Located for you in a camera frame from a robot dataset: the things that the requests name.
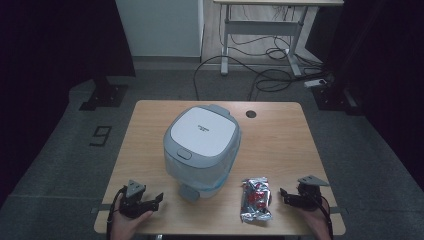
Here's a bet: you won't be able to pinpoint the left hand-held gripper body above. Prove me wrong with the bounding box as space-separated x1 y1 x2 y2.
118 179 150 220

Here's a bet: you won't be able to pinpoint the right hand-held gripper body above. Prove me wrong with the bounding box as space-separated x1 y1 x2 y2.
295 175 331 212

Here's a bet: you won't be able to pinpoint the person's left hand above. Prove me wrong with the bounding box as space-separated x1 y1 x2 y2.
110 197 155 240

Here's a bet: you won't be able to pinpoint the person's right hand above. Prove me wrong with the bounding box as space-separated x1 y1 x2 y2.
294 195 331 240

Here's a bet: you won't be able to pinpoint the silver foil snack packet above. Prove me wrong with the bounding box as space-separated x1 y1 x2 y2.
240 176 274 224

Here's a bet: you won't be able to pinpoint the clear plastic bin liner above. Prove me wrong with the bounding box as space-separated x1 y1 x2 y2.
164 133 242 198

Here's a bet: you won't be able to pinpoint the white grey lidded trash bin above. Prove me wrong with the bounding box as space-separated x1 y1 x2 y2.
162 103 242 203

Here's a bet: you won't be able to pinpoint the black stand base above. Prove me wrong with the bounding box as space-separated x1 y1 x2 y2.
311 83 364 117
78 76 130 112

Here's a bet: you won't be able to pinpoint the white power strip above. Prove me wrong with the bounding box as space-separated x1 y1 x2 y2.
303 78 328 89

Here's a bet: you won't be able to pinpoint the dark curtain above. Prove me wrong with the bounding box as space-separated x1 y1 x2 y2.
0 0 137 208
304 0 424 193

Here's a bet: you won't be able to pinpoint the white standing desk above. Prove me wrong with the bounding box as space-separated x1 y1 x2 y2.
213 0 345 77

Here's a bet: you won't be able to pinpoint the white cabinet panel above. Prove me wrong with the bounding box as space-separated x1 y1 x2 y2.
114 0 205 58

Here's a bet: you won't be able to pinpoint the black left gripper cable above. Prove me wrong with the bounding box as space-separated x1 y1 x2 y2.
106 185 129 240

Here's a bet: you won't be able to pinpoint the black red right gripper cable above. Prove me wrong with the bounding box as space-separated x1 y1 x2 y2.
313 189 335 240

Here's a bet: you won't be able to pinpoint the tangled black floor cables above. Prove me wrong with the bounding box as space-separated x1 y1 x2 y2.
229 33 334 94

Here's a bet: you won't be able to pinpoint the long black floor cable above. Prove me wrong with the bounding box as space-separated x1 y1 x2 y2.
193 54 264 102

